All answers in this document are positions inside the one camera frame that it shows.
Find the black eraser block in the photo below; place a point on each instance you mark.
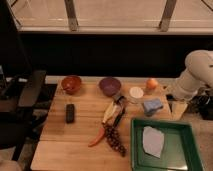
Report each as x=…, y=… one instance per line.
x=70, y=113

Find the black office chair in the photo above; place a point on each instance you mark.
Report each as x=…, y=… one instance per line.
x=16, y=105

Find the black handled utensil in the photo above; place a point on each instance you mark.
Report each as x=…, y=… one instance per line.
x=122, y=104

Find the orange fruit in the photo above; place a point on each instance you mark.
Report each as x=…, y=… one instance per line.
x=151, y=83

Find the green plastic tray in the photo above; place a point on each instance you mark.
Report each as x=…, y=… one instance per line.
x=179, y=153

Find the red-brown bowl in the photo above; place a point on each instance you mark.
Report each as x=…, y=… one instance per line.
x=71, y=84

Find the yellow banana toy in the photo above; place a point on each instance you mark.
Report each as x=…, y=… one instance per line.
x=109, y=112

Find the white crumpled cloth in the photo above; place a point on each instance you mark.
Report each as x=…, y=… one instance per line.
x=153, y=141

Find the blue sponge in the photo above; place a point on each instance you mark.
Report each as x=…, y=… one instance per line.
x=152, y=106

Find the orange carrot toy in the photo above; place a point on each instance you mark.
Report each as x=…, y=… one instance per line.
x=98, y=138

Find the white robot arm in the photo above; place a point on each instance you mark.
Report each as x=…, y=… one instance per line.
x=198, y=71

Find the purple bowl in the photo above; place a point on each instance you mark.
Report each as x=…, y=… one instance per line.
x=109, y=86

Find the dark grape bunch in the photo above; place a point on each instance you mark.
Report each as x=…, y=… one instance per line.
x=113, y=139

